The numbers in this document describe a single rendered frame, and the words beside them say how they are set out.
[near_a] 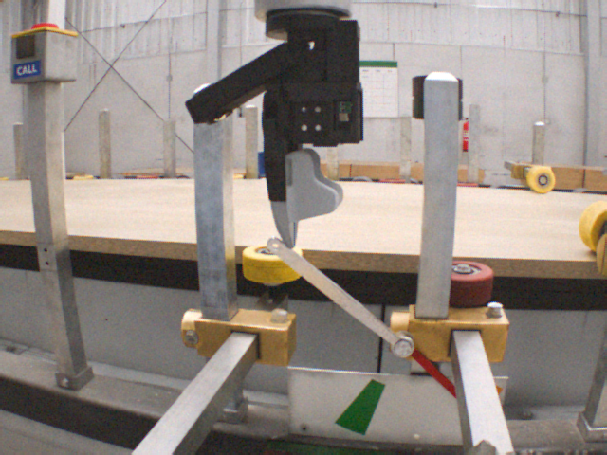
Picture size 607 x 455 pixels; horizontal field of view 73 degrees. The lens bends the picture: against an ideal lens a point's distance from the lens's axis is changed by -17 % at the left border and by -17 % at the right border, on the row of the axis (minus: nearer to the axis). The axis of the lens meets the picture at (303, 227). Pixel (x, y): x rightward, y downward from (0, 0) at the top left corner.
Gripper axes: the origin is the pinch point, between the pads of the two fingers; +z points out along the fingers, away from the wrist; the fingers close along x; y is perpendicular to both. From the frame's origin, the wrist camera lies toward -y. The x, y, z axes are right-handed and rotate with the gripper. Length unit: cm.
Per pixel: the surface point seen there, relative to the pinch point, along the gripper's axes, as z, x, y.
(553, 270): 9.2, 22.0, 34.1
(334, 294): 6.2, 1.2, 4.7
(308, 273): 3.8, 0.3, 2.3
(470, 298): 9.1, 9.7, 19.7
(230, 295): 9.4, 7.3, -8.4
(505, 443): 11.4, -15.3, 19.9
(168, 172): 6, 115, -72
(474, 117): -14, 115, 35
